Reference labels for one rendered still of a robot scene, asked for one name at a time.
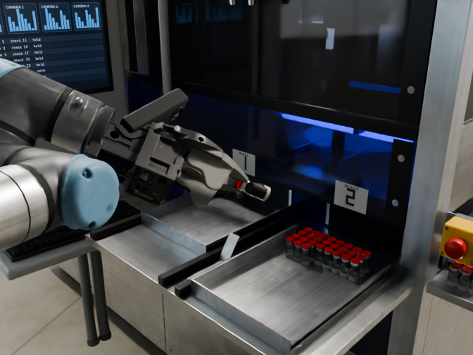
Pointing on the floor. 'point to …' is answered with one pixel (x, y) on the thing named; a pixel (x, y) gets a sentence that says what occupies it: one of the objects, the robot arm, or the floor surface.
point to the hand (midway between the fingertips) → (236, 177)
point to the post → (433, 167)
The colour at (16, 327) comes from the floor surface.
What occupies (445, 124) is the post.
